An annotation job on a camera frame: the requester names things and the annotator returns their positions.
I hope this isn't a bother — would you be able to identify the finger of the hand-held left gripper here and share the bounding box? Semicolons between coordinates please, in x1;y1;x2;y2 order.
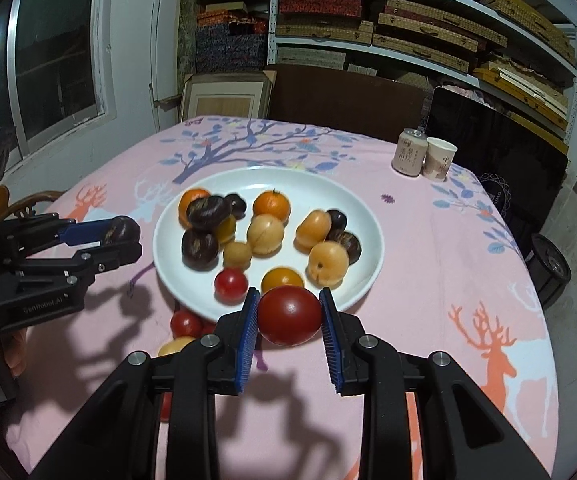
0;212;115;257
18;241;143;287

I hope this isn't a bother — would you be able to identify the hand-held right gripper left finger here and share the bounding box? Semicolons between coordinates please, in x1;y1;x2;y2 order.
28;287;262;480

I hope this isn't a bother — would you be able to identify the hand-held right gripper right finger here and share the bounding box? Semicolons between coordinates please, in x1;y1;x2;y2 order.
319;287;552;480

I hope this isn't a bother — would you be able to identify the large dark water chestnut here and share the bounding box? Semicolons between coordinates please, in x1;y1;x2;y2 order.
102;216;142;246
181;229;220;270
186;195;232;233

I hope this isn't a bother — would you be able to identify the yellow apricot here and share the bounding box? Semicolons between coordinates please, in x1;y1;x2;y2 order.
305;241;349;289
246;214;286;256
295;209;330;252
157;336;196;358

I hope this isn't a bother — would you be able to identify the brown longan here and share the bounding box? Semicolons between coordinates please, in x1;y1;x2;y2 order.
222;241;253;269

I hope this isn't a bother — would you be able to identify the small orange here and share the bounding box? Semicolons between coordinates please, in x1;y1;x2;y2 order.
177;188;212;228
252;187;290;223

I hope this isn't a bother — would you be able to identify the yellow green cherry tomato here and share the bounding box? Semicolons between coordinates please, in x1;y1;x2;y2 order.
213;214;238;245

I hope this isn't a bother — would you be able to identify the white oval plate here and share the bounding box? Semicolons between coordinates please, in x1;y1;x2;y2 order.
153;167;384;323

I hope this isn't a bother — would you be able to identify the wooden chair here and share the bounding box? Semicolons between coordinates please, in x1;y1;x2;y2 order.
0;185;66;223

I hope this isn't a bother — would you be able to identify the yellow orange cherry tomato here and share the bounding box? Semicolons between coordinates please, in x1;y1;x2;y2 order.
261;266;305;293

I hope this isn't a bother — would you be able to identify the pink deer print tablecloth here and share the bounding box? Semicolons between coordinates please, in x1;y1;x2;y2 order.
6;115;559;480

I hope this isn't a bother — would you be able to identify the white framed window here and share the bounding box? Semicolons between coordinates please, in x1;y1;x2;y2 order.
7;0;114;156

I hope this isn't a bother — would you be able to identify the beige drink can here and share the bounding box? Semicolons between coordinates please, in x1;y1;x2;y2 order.
391;128;428;176

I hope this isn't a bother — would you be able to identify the paper cup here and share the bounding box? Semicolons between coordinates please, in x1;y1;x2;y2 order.
422;137;458;182

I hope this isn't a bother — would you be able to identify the black round wheel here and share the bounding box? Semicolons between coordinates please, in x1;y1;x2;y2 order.
526;232;569;311

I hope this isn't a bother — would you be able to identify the stack of blue patterned boxes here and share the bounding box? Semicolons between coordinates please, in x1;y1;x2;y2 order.
196;7;270;75

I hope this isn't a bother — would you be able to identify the brown cardboard sheet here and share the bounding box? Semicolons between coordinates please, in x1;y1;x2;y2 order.
267;64;432;136

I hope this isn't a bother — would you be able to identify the black flat panel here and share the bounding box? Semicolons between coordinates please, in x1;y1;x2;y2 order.
426;86;569;246

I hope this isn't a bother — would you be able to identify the metal shelving rack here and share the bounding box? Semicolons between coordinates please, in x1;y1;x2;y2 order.
267;0;577;156

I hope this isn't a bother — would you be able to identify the stack of tan woven boxes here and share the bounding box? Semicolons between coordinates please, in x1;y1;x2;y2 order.
191;0;577;131

